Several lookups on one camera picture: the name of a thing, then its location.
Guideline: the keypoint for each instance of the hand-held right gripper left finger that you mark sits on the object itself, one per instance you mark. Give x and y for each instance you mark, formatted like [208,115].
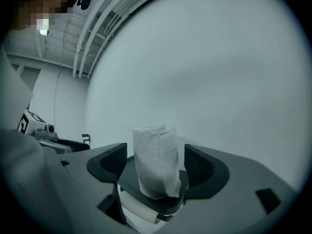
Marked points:
[107,162]

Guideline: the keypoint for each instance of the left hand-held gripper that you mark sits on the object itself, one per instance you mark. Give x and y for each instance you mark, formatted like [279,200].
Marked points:
[25,123]

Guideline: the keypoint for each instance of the white ceiling pipe bundle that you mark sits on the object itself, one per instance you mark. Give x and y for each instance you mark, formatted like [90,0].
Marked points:
[76,64]

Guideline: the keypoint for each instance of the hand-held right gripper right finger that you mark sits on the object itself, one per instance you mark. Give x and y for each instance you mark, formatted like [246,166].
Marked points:
[202,172]

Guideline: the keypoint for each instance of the small black wall bracket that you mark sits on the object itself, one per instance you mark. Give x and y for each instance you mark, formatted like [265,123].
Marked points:
[85,138]

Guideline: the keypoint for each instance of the thick white toilet paper roll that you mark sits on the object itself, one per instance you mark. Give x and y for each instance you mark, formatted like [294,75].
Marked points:
[156,160]

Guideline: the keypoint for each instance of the person's head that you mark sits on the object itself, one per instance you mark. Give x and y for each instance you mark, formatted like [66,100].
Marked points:
[41,6]

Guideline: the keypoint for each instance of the long ceiling lamp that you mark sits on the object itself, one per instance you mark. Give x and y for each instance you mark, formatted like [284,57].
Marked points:
[44,32]

